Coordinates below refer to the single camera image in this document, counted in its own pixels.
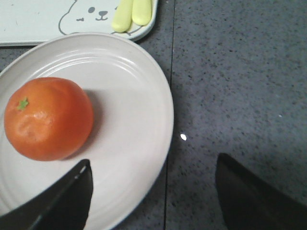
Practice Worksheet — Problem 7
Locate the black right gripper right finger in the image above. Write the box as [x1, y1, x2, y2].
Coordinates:
[215, 153, 307, 230]

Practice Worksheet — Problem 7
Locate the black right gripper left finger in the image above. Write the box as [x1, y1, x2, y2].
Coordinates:
[0, 159, 93, 230]

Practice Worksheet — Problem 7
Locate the orange fruit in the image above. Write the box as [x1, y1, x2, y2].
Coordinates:
[4, 77, 94, 161]

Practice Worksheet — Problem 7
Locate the beige round plate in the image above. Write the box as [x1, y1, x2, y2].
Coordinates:
[0, 33, 174, 230]

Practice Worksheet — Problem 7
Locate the white bear print tray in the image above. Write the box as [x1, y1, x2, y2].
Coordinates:
[0, 0, 158, 46]

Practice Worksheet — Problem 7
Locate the yellow plastic utensil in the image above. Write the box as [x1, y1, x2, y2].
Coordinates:
[111, 0, 133, 33]

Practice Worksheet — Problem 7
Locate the yellow plastic fork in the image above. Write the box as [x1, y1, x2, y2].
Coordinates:
[132, 0, 152, 26]

